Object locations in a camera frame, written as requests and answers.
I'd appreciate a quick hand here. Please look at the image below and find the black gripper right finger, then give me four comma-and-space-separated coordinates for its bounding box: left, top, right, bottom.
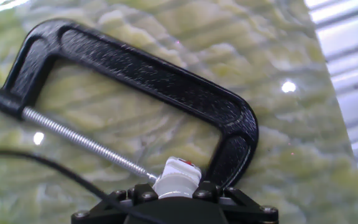
193, 181, 279, 224

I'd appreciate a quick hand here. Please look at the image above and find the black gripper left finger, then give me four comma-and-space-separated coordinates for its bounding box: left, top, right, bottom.
71, 183, 160, 224

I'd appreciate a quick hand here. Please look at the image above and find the white round light bulb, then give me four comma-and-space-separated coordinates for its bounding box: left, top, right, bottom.
152, 172, 200, 200

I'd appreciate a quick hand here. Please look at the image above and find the green marble pattern mat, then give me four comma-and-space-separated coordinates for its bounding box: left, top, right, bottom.
0, 0, 358, 224

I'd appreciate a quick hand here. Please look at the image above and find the black C-clamp with steel screw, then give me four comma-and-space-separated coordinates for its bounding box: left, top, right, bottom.
0, 18, 260, 190

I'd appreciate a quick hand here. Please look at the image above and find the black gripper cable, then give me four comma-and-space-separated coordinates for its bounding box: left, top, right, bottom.
0, 150, 167, 224

